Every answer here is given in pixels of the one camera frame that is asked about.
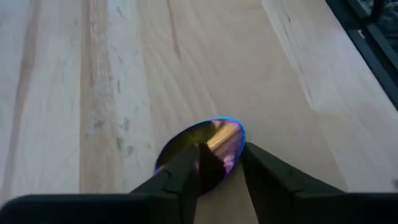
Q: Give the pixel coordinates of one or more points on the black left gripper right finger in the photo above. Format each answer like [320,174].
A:
[270,177]

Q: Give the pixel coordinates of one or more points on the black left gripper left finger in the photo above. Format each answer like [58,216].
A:
[186,174]

